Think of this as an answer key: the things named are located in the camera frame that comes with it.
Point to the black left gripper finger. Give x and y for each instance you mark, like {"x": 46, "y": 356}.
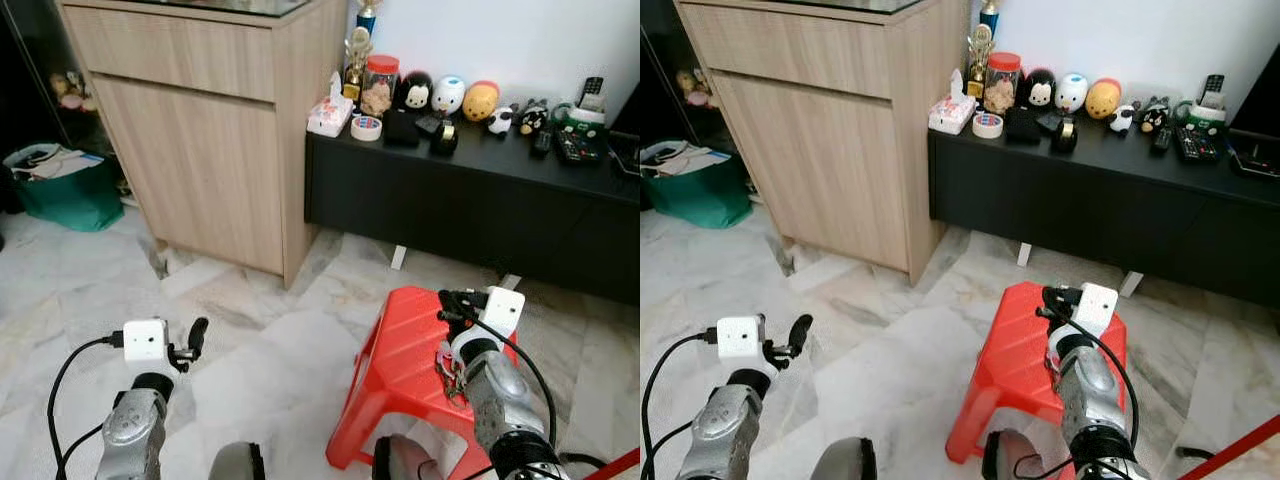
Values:
{"x": 802, "y": 332}
{"x": 198, "y": 335}

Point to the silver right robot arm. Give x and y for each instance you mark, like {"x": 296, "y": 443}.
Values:
{"x": 1095, "y": 400}
{"x": 500, "y": 400}

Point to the bunch of keys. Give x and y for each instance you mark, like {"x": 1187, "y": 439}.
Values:
{"x": 448, "y": 372}
{"x": 1053, "y": 368}

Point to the red plastic stool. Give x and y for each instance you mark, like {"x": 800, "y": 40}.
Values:
{"x": 400, "y": 370}
{"x": 1010, "y": 370}

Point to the black low console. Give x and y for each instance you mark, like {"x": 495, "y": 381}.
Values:
{"x": 470, "y": 205}
{"x": 1100, "y": 200}

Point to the robot left leg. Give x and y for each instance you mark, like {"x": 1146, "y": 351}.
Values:
{"x": 845, "y": 460}
{"x": 238, "y": 463}

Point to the black tape dispenser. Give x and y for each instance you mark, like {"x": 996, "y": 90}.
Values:
{"x": 445, "y": 136}
{"x": 1066, "y": 134}

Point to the green shopping bag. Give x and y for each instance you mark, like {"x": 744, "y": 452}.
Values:
{"x": 65, "y": 195}
{"x": 700, "y": 190}

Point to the black wallet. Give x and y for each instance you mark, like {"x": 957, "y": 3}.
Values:
{"x": 1022, "y": 126}
{"x": 400, "y": 129}

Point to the slim black remote control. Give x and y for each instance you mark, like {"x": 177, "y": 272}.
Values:
{"x": 542, "y": 143}
{"x": 1162, "y": 139}

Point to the small black white plush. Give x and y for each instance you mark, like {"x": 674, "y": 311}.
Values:
{"x": 1124, "y": 118}
{"x": 502, "y": 120}

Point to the white tape roll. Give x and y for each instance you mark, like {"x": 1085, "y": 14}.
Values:
{"x": 988, "y": 125}
{"x": 366, "y": 128}

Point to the wide black remote control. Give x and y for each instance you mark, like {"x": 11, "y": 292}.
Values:
{"x": 577, "y": 149}
{"x": 1198, "y": 146}

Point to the small black mouse plush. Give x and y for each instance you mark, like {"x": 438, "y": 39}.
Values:
{"x": 1155, "y": 115}
{"x": 532, "y": 118}

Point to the red bar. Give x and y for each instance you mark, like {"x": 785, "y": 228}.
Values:
{"x": 612, "y": 466}
{"x": 1235, "y": 446}

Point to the yellow round plush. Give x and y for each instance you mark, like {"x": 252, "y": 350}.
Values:
{"x": 1103, "y": 98}
{"x": 480, "y": 101}

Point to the white papers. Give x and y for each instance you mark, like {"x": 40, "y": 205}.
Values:
{"x": 690, "y": 158}
{"x": 55, "y": 160}

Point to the white round plush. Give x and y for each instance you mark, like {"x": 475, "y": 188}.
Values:
{"x": 448, "y": 95}
{"x": 1071, "y": 92}

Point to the black round plush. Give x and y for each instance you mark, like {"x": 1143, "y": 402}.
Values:
{"x": 415, "y": 92}
{"x": 1040, "y": 90}

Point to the white pink tissue pack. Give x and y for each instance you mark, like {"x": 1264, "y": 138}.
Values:
{"x": 330, "y": 114}
{"x": 950, "y": 111}

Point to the black tray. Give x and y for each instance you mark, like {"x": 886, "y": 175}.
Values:
{"x": 627, "y": 155}
{"x": 1258, "y": 157}

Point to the red lidded jar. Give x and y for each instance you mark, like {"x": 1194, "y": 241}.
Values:
{"x": 380, "y": 88}
{"x": 1002, "y": 84}

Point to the black phone handset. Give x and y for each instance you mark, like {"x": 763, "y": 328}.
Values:
{"x": 592, "y": 90}
{"x": 1212, "y": 88}

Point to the gold trophy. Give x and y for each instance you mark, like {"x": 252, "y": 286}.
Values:
{"x": 357, "y": 62}
{"x": 980, "y": 56}

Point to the black television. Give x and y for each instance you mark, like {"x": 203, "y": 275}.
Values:
{"x": 1260, "y": 100}

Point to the glass display cabinet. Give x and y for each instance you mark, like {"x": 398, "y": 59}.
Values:
{"x": 665, "y": 70}
{"x": 40, "y": 70}

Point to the blue trophy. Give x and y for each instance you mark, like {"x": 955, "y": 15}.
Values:
{"x": 368, "y": 12}
{"x": 989, "y": 10}

